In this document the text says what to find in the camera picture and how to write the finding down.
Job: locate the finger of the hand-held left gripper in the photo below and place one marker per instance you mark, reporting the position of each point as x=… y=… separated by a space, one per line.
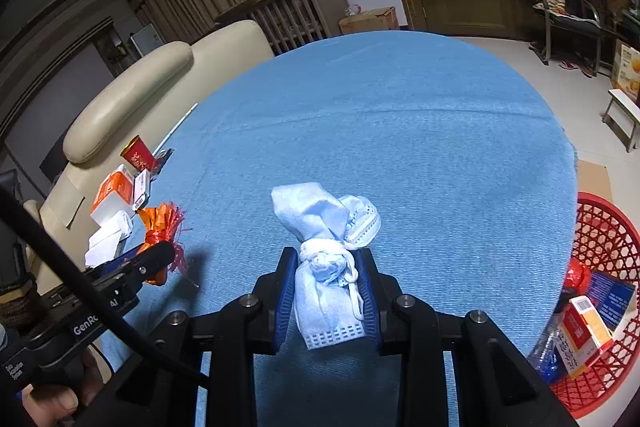
x=160 y=254

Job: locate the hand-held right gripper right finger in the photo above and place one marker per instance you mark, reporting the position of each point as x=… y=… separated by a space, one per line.
x=367 y=307

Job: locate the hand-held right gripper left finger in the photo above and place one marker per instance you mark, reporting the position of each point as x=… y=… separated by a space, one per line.
x=285 y=302

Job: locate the orange fringed wrapper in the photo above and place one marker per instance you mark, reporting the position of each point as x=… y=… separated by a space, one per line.
x=160 y=222

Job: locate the blue face mask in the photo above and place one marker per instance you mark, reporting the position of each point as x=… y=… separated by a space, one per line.
x=310 y=212

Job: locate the clear plastic bottle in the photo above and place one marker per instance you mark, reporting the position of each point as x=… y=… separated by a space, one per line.
x=545 y=352

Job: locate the red plastic bag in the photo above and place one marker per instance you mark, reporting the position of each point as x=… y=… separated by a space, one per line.
x=577 y=277

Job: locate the yellow and red medicine box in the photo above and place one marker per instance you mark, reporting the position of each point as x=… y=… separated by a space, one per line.
x=585 y=332

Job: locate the blue and silver toothpaste box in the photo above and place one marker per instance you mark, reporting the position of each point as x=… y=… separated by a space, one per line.
x=612 y=302

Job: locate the red plastic basket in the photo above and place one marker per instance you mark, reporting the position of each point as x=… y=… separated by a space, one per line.
x=600 y=227

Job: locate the person's left hand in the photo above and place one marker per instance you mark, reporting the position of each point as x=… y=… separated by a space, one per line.
x=50 y=407

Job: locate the white folded tissue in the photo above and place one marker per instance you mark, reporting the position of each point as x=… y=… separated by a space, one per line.
x=117 y=224

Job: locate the small white box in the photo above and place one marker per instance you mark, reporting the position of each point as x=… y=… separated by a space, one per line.
x=141 y=187

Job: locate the orange and white box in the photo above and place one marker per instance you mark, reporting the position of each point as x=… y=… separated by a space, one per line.
x=112 y=192

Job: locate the dark snack wrapper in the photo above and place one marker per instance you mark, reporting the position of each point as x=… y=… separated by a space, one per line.
x=162 y=155

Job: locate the red paper cup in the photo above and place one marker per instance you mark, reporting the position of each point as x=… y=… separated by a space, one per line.
x=140 y=157

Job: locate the thin white stick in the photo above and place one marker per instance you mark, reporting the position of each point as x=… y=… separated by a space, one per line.
x=177 y=127

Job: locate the blue tablecloth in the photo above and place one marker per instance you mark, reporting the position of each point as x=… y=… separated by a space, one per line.
x=400 y=132

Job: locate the beige leather sofa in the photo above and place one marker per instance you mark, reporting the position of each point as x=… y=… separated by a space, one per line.
x=150 y=72

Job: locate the white board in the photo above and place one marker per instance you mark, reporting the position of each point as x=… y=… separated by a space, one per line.
x=147 y=39

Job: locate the flat cardboard sheet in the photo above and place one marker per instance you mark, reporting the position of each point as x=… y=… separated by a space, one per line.
x=595 y=179

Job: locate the wooden baby crib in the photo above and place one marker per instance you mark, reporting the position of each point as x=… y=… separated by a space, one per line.
x=285 y=17

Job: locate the brown cardboard box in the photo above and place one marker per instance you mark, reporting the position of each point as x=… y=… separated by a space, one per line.
x=370 y=22

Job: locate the white wooden stool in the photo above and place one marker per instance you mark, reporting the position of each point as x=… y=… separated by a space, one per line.
x=622 y=99

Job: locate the dark metal chair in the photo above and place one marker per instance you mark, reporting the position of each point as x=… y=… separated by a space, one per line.
x=570 y=27

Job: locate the yellow carton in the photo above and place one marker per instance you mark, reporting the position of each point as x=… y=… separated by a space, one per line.
x=627 y=67

